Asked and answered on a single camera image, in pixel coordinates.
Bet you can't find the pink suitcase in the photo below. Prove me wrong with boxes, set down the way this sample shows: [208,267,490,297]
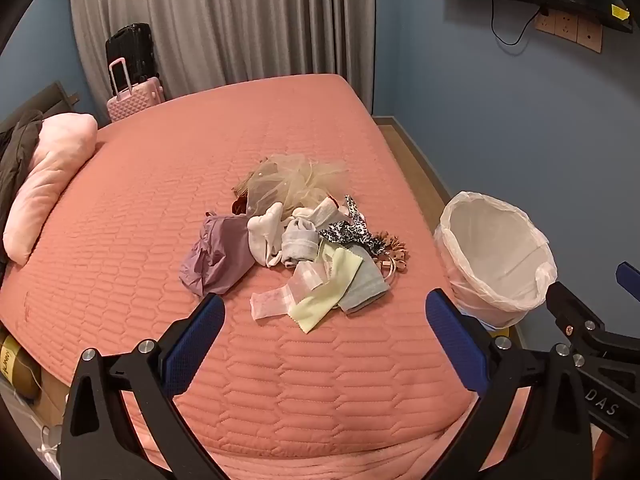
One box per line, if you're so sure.
[106,58,165,122]

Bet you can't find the dark red velvet scrunchie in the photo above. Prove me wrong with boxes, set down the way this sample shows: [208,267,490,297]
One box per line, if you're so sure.
[231,193,247,214]

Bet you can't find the yellow green cloth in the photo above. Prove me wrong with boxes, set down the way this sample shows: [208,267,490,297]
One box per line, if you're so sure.
[288,242,363,334]

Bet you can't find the grey drawstring pouch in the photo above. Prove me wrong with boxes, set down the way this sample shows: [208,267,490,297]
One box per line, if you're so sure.
[337,245,390,315]

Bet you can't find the black power cable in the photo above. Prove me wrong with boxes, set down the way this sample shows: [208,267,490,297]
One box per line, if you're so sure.
[489,0,544,47]

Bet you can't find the pink pillow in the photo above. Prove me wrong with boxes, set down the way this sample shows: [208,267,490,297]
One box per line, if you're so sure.
[2,113,98,266]

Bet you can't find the beige tulle pearl fabric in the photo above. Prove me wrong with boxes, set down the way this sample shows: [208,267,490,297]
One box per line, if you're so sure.
[246,154,349,219]

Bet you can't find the pink lace ribbon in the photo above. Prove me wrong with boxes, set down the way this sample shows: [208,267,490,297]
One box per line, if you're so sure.
[250,261,328,321]

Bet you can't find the brown hair clips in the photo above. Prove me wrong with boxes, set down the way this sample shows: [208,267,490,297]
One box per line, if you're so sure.
[373,231,409,282]

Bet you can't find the leopard print hair tie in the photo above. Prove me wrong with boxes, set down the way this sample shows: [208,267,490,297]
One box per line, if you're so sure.
[319,194,388,257]

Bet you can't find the grey white sock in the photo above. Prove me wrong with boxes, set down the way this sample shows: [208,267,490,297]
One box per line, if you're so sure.
[281,197,345,268]

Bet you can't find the grey curtain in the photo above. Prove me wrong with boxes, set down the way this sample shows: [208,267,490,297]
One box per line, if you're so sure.
[70,0,375,107]

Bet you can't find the wooden wall socket panel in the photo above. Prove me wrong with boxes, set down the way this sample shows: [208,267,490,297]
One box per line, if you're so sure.
[535,9,603,53]

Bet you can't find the yellow labelled bottle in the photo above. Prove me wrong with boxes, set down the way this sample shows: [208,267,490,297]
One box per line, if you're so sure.
[0,326,41,401]

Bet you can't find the black suitcase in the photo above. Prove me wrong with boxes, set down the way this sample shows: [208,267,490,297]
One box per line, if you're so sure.
[105,23,160,84]

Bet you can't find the dark headboard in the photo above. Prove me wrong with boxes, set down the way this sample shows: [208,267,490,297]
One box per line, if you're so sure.
[1,81,79,131]

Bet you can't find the dark jacket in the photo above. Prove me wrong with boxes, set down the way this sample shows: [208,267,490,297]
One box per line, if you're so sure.
[0,109,46,281]

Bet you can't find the purple cloth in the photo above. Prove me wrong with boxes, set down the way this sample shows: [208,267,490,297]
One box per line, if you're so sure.
[179,211,255,297]

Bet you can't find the tan ribbed sock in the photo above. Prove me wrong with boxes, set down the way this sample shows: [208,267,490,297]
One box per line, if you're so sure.
[232,171,259,198]

